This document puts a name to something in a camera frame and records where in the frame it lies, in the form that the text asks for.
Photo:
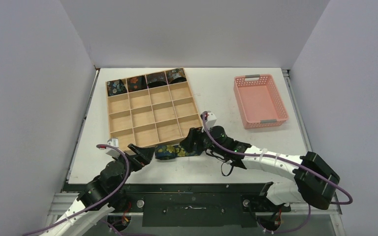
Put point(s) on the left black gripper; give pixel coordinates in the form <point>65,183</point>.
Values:
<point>142,157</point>

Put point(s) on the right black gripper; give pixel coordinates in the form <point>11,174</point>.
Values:
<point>197,141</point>

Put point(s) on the blue yellow floral tie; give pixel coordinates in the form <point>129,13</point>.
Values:
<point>169,152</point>

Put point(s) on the wooden compartment tray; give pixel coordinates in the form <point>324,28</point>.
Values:
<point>153,116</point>

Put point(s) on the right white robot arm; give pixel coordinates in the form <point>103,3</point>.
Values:
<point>310,179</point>

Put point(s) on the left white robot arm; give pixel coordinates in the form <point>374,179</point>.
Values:
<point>104,194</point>

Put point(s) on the rolled brown patterned tie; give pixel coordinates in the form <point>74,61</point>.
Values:
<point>176,75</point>

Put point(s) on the rolled orange floral tie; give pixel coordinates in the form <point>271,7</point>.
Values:
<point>136,83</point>

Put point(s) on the rolled dark patterned tie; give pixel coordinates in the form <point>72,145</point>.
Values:
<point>157,79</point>

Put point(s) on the rolled blue floral tie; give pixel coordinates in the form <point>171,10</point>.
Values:
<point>115,87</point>

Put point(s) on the pink plastic basket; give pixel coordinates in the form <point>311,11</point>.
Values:
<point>259,101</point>

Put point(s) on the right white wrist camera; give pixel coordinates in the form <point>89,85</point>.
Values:
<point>209,119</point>

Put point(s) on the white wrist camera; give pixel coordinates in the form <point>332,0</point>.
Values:
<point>209,119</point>
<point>111,144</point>

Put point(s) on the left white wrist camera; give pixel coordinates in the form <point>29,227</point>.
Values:
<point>111,144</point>

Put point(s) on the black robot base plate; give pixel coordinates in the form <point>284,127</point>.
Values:
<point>196,205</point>

